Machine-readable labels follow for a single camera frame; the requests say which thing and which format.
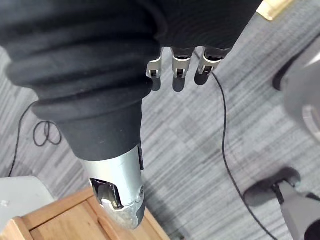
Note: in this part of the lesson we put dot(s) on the right robot hand black cloth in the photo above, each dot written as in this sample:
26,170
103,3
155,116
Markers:
82,75

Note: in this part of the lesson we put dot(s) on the light grey plastic object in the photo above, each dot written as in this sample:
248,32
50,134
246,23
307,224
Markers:
20,196

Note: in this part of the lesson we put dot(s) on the wooden cabinet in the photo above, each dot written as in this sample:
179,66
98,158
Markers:
75,220

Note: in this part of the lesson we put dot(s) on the light wooden furniture corner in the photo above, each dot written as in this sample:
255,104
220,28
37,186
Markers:
273,8

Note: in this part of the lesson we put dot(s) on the dark robot left foot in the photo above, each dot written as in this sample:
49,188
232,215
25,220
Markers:
295,62

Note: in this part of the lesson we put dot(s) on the dark robot foot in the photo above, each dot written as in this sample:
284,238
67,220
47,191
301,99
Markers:
295,62
268,187

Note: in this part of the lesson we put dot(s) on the dark robot right foot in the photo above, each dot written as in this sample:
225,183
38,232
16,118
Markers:
268,187

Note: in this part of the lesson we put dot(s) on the silver robot right leg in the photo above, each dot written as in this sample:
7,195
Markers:
297,212

